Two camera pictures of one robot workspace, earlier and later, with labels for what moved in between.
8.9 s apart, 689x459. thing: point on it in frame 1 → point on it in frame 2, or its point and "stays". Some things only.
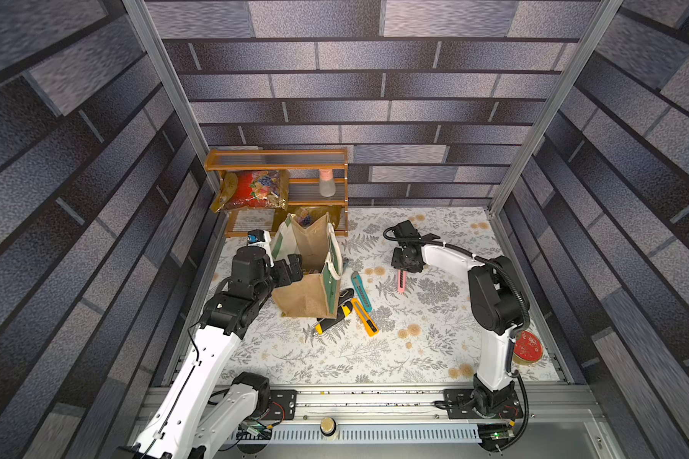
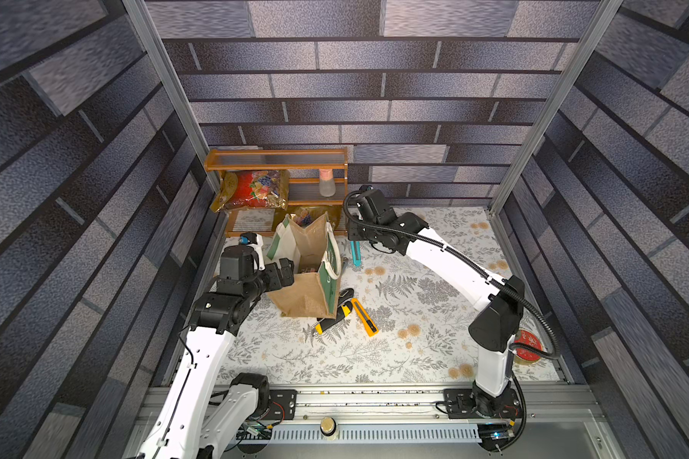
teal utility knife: x=361 y=290 → x=355 y=247
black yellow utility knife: x=345 y=307 stays
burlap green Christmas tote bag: x=316 y=293 stays
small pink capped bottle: x=326 y=183 stays
